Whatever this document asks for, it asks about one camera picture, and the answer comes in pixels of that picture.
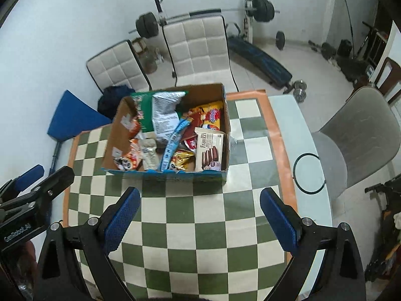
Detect green checkered table mat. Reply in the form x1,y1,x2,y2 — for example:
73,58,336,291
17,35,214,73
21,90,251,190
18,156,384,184
63,89,298,301

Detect black ring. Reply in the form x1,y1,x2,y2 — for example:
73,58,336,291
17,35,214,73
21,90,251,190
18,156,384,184
293,154,328,195

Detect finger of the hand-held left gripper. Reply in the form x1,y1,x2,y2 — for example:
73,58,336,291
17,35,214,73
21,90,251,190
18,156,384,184
31,166,75,199
0,165,45,199

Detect black scooter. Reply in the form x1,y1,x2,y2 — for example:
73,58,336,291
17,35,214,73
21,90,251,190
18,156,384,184
365,179,401,283

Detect dark blue cloth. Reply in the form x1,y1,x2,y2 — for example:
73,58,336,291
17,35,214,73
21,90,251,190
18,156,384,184
97,85,132,120

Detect red snack packet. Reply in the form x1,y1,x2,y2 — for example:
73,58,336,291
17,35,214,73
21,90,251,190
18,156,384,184
181,125,198,152

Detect white barbell rack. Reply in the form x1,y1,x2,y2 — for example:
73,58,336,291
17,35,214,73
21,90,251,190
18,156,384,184
243,0,255,43

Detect green snack bag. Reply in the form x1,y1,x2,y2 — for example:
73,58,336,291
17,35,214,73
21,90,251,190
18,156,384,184
130,91,157,133

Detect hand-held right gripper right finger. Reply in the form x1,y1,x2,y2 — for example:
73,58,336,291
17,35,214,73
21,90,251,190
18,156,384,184
259,187,367,301

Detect gold snack packet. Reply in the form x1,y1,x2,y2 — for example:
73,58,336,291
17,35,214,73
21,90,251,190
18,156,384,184
170,150,195,172

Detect cardboard box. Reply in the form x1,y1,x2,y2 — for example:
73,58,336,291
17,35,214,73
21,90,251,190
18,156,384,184
101,83,231,186

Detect orange noodle snack bag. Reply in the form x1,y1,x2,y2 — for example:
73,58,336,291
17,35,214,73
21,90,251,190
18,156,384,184
128,121,143,157

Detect white chocolate biscuit pack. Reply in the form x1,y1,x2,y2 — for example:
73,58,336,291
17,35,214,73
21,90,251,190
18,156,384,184
193,127,228,172

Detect white quilted chair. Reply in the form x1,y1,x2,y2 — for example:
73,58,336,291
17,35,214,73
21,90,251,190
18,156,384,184
161,15,239,92
86,40,152,93

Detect chrome dumbbell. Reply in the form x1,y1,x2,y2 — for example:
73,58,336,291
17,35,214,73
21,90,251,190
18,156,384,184
291,80,309,103

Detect blue weight bench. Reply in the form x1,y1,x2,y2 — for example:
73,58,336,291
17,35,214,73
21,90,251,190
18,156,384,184
227,36,293,90

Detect silver white snack bag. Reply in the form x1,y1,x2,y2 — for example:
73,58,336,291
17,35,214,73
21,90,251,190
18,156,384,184
152,91,186,146

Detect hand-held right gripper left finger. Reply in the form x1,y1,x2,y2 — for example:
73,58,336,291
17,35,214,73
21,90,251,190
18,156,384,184
33,186,141,301

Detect grey upholstered chair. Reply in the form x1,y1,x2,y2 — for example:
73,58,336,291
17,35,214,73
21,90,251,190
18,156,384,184
310,86,394,201

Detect white snack pouch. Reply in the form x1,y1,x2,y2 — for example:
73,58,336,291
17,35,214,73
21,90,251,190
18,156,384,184
139,138,158,172

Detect yellow chip bag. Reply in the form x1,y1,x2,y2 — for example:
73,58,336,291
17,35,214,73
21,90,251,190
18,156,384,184
188,100,224,132

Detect blue cushion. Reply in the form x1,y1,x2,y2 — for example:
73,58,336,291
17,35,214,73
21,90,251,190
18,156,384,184
47,89,112,141

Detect long blue snack packet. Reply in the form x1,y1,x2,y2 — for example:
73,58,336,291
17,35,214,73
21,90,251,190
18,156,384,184
161,116,194,172

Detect orange panda snack packet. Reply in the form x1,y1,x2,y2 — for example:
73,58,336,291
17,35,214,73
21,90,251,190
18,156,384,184
114,150,141,171

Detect brown jar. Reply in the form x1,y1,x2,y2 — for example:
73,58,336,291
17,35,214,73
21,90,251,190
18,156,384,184
142,48,159,74

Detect dark wooden chair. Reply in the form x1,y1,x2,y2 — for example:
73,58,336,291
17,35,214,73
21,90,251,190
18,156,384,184
374,56,401,102

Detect barbell with black plates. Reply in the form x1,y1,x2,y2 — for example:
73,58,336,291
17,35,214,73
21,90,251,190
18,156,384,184
128,0,281,38

